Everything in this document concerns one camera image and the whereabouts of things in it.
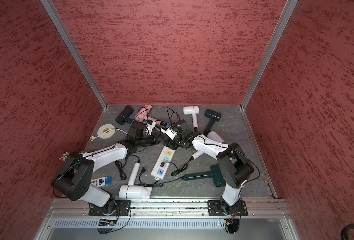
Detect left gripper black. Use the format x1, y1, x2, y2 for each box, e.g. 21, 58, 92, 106
136, 132, 166, 147

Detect white power strip coloured sockets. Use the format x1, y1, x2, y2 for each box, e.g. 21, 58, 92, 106
151, 147, 175, 181

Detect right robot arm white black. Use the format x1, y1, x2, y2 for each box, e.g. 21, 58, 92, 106
170, 120, 254, 208

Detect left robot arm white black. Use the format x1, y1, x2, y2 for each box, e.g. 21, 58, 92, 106
51, 123, 163, 212

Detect black hair dryer back left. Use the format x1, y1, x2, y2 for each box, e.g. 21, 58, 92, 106
115, 105, 135, 125

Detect pink hair dryer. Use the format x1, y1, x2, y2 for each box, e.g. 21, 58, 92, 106
135, 105, 162, 125

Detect white tape roll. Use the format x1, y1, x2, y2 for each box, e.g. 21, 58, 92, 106
97, 124, 116, 139

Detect dark green hair dryer back right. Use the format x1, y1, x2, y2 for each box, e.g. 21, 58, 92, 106
204, 109, 222, 135

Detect dark green hair dryer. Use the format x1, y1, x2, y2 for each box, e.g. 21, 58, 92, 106
204, 109, 222, 135
180, 165, 226, 187

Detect dark green hair dryer front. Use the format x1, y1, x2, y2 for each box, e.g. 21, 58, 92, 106
180, 165, 226, 187

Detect large white hair dryer front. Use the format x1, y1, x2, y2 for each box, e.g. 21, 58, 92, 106
119, 163, 152, 200

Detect white blue box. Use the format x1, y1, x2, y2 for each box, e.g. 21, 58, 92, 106
91, 176, 112, 188

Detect yellow pencil cup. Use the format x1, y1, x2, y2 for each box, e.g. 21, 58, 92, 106
58, 151, 85, 162

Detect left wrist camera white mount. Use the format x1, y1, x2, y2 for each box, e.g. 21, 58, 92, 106
145, 120, 156, 136

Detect white power strip cable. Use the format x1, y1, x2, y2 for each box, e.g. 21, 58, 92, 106
89, 128, 129, 142

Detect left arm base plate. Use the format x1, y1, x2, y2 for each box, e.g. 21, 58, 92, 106
88, 200, 132, 217

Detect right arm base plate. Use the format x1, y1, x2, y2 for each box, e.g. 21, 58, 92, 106
207, 200, 248, 217

